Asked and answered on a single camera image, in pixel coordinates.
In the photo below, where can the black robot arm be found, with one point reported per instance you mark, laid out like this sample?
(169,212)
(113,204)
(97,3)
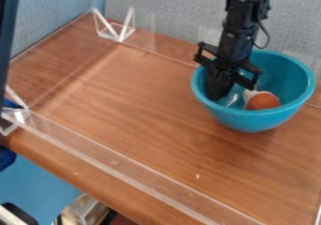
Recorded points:
(242,26)

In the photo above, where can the blue cloth object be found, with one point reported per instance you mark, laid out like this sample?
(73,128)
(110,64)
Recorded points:
(7,155)

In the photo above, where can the clear acrylic corner bracket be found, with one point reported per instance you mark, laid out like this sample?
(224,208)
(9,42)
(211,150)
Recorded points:
(14,112)
(113,30)

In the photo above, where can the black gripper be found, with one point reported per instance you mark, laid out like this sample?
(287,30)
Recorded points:
(225,72)

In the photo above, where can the clear acrylic front barrier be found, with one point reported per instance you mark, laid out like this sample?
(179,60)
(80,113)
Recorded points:
(181,197)

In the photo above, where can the clear acrylic corner bracket front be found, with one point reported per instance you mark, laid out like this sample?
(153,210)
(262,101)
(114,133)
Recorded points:
(14,112)

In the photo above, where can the black and white object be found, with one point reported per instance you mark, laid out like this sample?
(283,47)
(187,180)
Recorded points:
(15,216)

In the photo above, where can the clear acrylic barrier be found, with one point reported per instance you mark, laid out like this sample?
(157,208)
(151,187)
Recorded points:
(181,50)
(181,197)

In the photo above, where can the dark blue vertical post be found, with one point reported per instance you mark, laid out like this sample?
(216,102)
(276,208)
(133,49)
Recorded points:
(9,11)

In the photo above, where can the grey metal frame below table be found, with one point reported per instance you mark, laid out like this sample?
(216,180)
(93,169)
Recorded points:
(85,211)

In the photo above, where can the clear acrylic back barrier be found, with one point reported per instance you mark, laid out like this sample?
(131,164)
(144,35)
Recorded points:
(181,50)

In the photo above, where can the clear acrylic corner bracket back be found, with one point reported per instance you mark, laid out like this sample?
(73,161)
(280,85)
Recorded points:
(113,30)

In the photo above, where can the blue plastic bowl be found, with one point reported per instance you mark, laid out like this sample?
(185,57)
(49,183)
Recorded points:
(288,78)

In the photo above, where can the brown toy mushroom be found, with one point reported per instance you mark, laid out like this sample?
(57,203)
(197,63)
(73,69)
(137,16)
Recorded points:
(260,100)

